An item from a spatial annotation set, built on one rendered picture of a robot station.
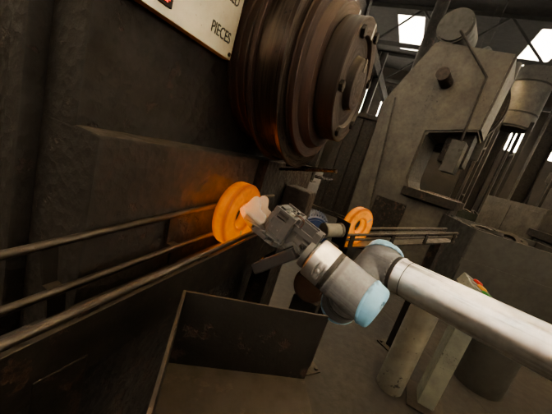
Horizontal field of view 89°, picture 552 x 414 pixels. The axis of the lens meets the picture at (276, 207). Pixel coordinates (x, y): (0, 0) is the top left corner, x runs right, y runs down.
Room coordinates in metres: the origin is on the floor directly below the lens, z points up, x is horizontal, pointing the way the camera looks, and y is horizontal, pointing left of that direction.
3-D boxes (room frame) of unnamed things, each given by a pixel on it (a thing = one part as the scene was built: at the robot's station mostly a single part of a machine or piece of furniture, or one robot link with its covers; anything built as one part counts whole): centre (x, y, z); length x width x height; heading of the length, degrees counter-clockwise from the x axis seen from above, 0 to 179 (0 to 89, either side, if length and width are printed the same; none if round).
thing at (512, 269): (2.57, -2.11, 0.39); 1.03 x 0.83 x 0.77; 83
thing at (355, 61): (0.75, -0.08, 1.11); 0.28 x 0.06 x 0.28; 158
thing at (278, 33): (0.79, 0.01, 1.11); 0.47 x 0.06 x 0.47; 158
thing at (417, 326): (1.17, -0.76, 0.26); 0.12 x 0.12 x 0.52
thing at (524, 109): (8.13, -5.30, 2.25); 0.92 x 0.92 x 4.50
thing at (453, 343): (1.14, -0.93, 0.31); 0.24 x 0.16 x 0.62; 158
